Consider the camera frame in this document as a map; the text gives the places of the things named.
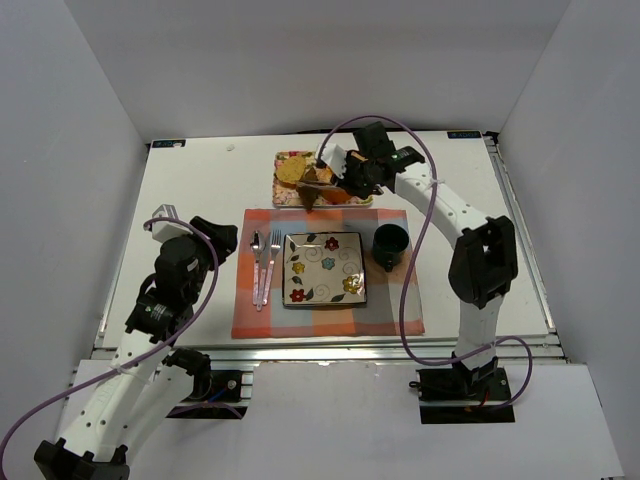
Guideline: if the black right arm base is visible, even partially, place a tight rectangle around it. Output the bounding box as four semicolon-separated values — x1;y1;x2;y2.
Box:
408;368;516;425

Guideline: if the silver knife pink handle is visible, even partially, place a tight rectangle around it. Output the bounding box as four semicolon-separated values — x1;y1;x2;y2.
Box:
257;232;271;310

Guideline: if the silver fork pink handle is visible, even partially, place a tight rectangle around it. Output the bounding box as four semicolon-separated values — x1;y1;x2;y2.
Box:
261;230;283;307

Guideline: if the dark green mug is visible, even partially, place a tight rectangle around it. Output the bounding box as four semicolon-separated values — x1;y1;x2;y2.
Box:
372;224;410;273

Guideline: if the aluminium table frame rail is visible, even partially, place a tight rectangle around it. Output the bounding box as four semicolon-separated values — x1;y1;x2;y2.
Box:
94;132;564;368

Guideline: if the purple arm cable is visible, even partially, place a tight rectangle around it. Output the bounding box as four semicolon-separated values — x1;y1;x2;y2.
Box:
315;115;533;412
0;214;221;454

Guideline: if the silver spoon pink handle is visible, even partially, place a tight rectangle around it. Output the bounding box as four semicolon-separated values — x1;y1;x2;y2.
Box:
250;230;265;306

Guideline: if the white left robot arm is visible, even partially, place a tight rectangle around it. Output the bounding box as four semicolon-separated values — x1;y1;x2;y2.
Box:
34;216;238;479

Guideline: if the orange coconut-crusted bun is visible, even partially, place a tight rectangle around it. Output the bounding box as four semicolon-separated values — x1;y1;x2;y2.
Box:
320;190;352;204

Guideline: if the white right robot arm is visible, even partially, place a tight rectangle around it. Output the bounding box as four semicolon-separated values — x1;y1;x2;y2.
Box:
318;121;518;398

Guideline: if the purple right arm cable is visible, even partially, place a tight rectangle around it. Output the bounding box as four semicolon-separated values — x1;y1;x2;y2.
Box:
315;115;533;412

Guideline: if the floral rectangular serving tray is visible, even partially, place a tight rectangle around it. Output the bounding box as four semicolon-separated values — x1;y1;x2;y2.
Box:
272;150;373;209

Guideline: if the brown chocolate croissant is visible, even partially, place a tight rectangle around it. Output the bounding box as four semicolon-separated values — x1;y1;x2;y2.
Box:
296;167;327;212

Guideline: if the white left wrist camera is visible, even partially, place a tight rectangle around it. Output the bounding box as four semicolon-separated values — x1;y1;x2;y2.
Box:
143;203;191;243

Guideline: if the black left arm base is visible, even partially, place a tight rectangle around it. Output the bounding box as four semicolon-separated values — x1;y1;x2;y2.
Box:
167;370;253;420

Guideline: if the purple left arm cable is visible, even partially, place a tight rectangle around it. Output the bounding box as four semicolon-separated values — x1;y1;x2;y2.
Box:
0;214;221;454

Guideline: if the round yellow sponge cake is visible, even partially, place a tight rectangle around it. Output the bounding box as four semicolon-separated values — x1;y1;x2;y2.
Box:
275;155;307;185

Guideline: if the floral square ceramic plate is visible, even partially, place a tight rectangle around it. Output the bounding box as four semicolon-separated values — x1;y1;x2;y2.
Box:
282;231;367;308

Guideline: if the checkered orange blue placemat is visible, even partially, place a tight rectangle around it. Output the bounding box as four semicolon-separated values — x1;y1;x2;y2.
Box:
231;208;425;339

